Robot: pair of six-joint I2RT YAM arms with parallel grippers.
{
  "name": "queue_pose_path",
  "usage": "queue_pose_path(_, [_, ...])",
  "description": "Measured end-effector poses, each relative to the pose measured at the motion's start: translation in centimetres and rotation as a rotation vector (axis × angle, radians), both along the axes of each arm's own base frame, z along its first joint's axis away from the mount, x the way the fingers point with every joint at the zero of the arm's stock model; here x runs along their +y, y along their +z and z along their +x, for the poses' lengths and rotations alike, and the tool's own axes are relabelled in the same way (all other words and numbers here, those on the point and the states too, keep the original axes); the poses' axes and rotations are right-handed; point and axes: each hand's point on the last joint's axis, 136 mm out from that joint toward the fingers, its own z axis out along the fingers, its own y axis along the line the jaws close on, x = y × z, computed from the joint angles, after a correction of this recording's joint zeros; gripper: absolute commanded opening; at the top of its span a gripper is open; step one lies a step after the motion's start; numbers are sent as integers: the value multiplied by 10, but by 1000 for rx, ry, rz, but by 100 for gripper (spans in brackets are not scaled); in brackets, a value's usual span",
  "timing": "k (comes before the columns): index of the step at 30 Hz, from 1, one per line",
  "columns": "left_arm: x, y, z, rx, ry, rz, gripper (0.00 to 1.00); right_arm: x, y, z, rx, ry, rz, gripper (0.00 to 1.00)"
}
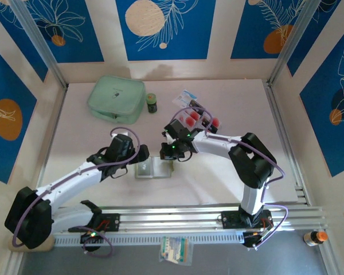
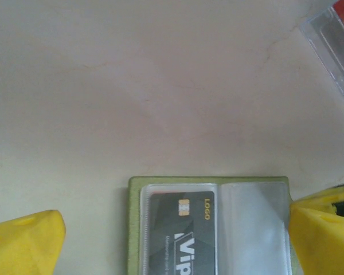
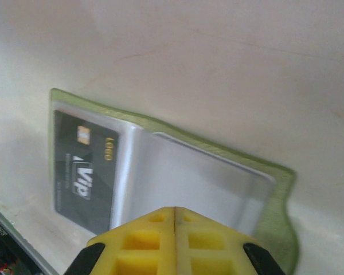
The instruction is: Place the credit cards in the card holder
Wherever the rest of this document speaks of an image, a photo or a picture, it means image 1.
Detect white slotted cable duct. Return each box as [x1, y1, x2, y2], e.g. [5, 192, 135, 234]
[54, 232, 245, 246]

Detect purple cable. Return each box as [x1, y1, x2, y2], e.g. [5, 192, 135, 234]
[171, 106, 289, 252]
[11, 127, 140, 258]

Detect aluminium frame post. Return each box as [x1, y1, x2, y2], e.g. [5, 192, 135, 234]
[265, 0, 325, 87]
[9, 0, 69, 90]

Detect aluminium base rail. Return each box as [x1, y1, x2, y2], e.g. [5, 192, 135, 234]
[50, 203, 329, 233]

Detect clear bag with packets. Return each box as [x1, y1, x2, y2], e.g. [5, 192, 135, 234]
[159, 236, 194, 266]

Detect mint green zip pouch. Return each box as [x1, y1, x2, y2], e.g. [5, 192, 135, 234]
[87, 74, 146, 125]

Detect blue white sachet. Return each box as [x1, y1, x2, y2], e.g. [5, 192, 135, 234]
[171, 89, 198, 108]

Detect beige foam block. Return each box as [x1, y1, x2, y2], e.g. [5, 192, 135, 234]
[7, 237, 57, 253]

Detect brown bottle orange cap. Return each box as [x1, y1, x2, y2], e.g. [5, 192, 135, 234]
[303, 230, 329, 247]

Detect aluminium table edge rail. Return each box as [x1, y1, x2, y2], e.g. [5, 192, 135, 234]
[36, 85, 69, 190]
[263, 81, 312, 206]

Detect red and black card packets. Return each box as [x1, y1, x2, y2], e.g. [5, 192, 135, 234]
[176, 99, 223, 135]

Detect green bottle black label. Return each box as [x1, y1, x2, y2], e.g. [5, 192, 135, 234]
[145, 93, 158, 115]

